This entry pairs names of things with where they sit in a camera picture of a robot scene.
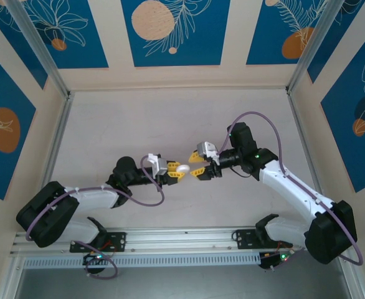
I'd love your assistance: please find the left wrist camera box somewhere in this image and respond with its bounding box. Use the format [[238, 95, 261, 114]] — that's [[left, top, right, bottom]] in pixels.
[[147, 153, 170, 178]]

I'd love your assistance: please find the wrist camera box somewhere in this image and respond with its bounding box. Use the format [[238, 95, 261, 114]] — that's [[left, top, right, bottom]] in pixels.
[[147, 153, 170, 178], [196, 141, 219, 160]]

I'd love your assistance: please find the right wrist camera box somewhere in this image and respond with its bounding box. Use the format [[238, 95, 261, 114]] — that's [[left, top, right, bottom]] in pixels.
[[196, 141, 219, 160]]

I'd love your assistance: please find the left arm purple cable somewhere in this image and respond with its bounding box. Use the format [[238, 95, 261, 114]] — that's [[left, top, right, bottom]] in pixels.
[[25, 155, 165, 280]]

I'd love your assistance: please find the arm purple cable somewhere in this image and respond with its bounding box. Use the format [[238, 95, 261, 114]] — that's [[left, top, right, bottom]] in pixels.
[[216, 112, 364, 272], [25, 155, 165, 280]]

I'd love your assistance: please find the thin black wire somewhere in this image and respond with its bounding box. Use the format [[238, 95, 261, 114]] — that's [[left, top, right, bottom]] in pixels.
[[231, 166, 254, 179]]

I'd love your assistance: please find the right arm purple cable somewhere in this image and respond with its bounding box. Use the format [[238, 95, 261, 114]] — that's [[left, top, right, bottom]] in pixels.
[[216, 112, 364, 272]]

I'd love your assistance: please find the aluminium side rail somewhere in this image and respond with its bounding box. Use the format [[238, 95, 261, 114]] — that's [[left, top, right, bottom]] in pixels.
[[287, 90, 325, 189], [43, 93, 75, 185]]

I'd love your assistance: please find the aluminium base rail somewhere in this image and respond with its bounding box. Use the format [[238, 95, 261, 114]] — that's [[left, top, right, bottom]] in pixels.
[[9, 225, 353, 255]]

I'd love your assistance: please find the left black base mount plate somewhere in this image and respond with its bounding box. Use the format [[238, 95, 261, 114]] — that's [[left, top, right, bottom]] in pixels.
[[69, 232, 127, 253]]

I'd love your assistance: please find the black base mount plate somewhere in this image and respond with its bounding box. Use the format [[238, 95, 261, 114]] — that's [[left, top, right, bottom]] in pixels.
[[234, 229, 294, 250], [69, 232, 127, 253]]

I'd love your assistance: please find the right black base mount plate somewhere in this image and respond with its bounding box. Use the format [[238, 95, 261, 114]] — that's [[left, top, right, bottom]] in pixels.
[[234, 229, 294, 250]]

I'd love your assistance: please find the grey slotted cable duct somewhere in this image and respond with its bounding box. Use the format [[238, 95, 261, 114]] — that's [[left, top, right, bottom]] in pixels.
[[23, 252, 261, 268]]

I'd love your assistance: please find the aluminium corner post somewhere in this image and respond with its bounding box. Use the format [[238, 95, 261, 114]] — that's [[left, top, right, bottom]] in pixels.
[[6, 0, 71, 98], [285, 0, 365, 94]]

